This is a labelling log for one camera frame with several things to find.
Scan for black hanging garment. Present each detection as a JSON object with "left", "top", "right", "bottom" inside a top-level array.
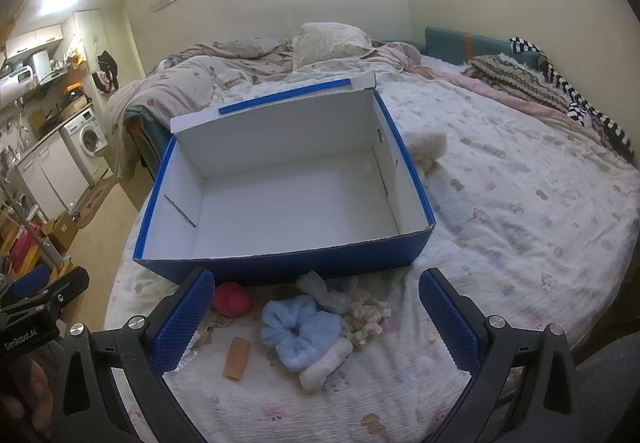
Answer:
[{"left": 95, "top": 50, "right": 121, "bottom": 94}]

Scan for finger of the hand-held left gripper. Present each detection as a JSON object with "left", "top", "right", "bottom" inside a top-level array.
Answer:
[{"left": 9, "top": 265, "right": 91, "bottom": 319}]

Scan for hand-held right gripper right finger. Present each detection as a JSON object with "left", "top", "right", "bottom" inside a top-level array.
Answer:
[{"left": 419, "top": 267, "right": 588, "bottom": 443}]

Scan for white wall cabinets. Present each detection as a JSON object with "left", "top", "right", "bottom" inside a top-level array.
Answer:
[{"left": 5, "top": 25, "right": 65, "bottom": 60}]

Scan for light blue scrunchie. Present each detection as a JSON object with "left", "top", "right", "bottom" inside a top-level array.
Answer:
[{"left": 260, "top": 295, "right": 346, "bottom": 371}]

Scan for white floor cabinet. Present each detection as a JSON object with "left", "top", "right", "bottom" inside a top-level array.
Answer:
[{"left": 17, "top": 130, "right": 91, "bottom": 224}]

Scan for black white striped cloth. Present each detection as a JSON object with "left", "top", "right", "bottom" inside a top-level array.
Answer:
[{"left": 509, "top": 38, "right": 636, "bottom": 158}]

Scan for pink rubber duck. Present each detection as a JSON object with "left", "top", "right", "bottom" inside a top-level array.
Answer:
[{"left": 212, "top": 282, "right": 251, "bottom": 319}]

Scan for floral duvet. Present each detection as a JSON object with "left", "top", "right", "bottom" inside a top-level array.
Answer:
[{"left": 105, "top": 38, "right": 301, "bottom": 164}]

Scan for striped knit blanket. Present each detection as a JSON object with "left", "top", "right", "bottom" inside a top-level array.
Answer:
[{"left": 460, "top": 52, "right": 576, "bottom": 114}]

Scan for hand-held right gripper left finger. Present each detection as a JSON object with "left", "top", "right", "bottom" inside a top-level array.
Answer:
[{"left": 50, "top": 267, "right": 216, "bottom": 443}]

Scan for cream fluffy pillow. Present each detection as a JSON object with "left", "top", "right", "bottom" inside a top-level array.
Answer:
[{"left": 291, "top": 23, "right": 373, "bottom": 71}]

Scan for person's left hand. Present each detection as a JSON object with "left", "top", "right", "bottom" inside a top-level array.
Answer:
[{"left": 0, "top": 358, "right": 56, "bottom": 443}]

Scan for white washing machine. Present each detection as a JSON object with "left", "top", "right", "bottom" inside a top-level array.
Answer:
[{"left": 64, "top": 109, "right": 110, "bottom": 174}]

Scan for tall white cabinet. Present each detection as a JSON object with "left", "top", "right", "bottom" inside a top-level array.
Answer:
[{"left": 75, "top": 10, "right": 110, "bottom": 88}]

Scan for beige scrunchie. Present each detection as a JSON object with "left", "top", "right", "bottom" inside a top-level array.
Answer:
[{"left": 342, "top": 294, "right": 393, "bottom": 349}]

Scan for small beige cloth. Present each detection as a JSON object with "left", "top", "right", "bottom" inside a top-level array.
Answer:
[{"left": 187, "top": 318, "right": 233, "bottom": 354}]

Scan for teal cushion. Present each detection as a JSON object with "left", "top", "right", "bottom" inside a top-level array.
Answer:
[{"left": 424, "top": 25, "right": 551, "bottom": 71}]

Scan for white plush toy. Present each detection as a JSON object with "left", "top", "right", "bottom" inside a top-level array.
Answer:
[{"left": 402, "top": 132, "right": 448, "bottom": 176}]

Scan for yellow wooden rack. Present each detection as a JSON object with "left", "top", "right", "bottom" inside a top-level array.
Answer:
[{"left": 0, "top": 213, "right": 56, "bottom": 274}]

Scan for brown floor rug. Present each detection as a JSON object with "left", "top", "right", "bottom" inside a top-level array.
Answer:
[{"left": 75, "top": 175, "right": 117, "bottom": 229}]

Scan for pink cloth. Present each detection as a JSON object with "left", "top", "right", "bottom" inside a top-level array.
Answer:
[{"left": 370, "top": 43, "right": 611, "bottom": 134}]

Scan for white water heater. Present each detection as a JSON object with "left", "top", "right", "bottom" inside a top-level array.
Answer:
[{"left": 25, "top": 50, "right": 51, "bottom": 84}]

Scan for blue cardboard box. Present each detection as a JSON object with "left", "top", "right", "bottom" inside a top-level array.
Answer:
[{"left": 132, "top": 70, "right": 437, "bottom": 289}]

